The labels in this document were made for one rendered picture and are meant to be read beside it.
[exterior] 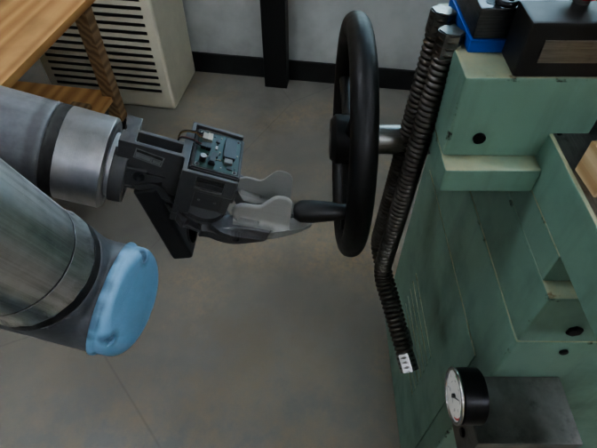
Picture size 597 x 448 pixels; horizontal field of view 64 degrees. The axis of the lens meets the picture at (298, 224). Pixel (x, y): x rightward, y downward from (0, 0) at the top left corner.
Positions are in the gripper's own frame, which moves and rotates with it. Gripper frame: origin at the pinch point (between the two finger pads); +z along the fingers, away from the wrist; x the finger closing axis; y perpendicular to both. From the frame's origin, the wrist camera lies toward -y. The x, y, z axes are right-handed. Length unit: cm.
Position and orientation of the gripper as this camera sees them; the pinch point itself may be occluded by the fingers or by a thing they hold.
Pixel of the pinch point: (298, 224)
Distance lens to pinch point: 54.0
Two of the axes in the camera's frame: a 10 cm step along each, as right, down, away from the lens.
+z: 9.4, 2.3, 2.6
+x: 0.0, -7.6, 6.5
